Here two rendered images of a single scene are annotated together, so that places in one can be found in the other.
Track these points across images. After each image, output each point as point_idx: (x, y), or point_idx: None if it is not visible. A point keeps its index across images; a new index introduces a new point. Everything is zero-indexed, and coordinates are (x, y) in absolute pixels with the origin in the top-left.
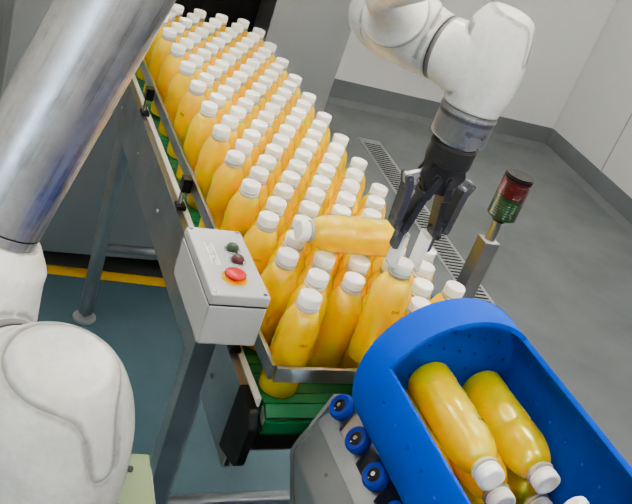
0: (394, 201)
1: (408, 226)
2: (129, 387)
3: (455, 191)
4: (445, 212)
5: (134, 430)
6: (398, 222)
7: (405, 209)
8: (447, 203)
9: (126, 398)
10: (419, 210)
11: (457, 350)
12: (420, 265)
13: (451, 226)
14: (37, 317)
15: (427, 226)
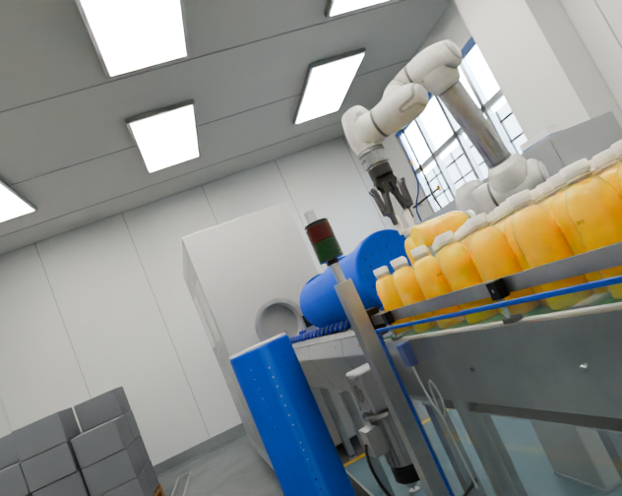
0: (408, 193)
1: (403, 207)
2: (456, 195)
3: (378, 194)
4: (384, 205)
5: (458, 207)
6: (407, 203)
7: (404, 197)
8: (383, 198)
9: (455, 196)
10: (397, 199)
11: (383, 258)
12: (399, 231)
13: (381, 212)
14: (492, 186)
15: (394, 212)
